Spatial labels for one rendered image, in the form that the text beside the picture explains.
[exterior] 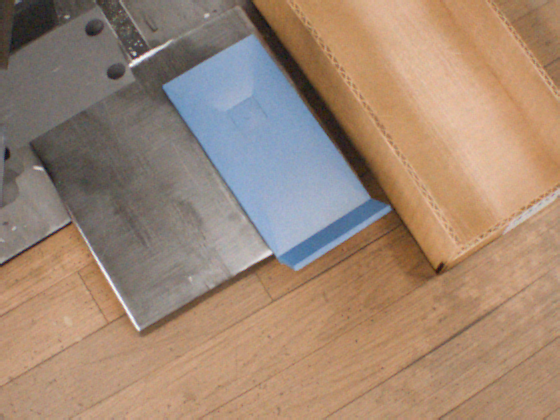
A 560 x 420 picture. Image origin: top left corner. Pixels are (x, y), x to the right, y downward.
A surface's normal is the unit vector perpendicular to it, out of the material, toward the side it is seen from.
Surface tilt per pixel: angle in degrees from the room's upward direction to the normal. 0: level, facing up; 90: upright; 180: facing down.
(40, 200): 0
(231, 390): 0
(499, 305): 0
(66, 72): 30
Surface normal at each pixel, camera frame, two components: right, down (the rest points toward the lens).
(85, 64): 0.33, 0.12
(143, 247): 0.04, -0.29
